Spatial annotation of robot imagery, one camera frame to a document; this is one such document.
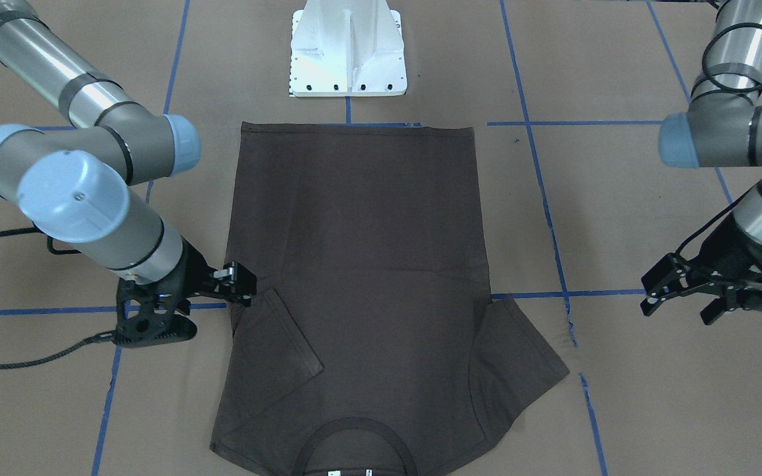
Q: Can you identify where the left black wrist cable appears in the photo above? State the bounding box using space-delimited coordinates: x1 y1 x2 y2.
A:
675 23 762 258

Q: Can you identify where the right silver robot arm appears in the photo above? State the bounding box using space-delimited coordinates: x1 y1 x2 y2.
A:
0 1 257 348

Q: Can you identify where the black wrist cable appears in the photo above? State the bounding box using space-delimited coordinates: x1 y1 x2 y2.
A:
0 228 120 371
675 23 762 258

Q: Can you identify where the dark brown t-shirt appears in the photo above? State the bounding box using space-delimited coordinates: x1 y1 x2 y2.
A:
210 123 569 475

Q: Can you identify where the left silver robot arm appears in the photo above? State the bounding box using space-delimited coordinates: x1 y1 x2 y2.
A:
640 1 762 325

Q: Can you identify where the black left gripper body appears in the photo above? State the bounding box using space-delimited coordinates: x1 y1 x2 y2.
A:
686 215 762 311

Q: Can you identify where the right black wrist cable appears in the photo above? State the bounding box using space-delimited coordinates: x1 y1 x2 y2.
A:
0 228 120 371

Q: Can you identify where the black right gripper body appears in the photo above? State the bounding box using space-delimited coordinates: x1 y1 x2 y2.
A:
114 240 230 348

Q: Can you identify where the white camera mast base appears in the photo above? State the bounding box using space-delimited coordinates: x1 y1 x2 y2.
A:
288 1 408 97

